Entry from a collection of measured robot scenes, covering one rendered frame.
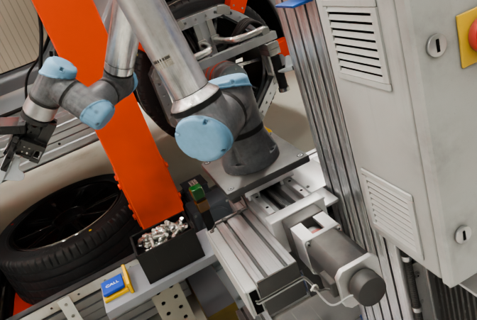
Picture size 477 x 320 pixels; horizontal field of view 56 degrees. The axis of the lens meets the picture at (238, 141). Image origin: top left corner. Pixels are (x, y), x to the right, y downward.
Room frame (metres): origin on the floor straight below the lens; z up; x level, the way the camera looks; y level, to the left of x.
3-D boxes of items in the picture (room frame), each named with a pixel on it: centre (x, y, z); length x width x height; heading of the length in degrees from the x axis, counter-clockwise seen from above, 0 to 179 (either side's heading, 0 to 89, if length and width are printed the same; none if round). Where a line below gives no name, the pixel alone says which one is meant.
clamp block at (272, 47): (1.72, -0.23, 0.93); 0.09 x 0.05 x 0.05; 16
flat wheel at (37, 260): (1.82, 0.83, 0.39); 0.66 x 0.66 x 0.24
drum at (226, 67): (1.80, -0.03, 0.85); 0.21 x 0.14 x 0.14; 16
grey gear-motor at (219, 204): (1.82, 0.25, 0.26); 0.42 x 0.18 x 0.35; 16
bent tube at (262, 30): (1.78, -0.14, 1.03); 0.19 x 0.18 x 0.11; 16
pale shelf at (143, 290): (1.27, 0.38, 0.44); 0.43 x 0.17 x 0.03; 106
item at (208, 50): (1.73, 0.05, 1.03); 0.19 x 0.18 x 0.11; 16
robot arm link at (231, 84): (1.05, -0.01, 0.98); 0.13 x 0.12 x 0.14; 153
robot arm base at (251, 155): (1.05, -0.02, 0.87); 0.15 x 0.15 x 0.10
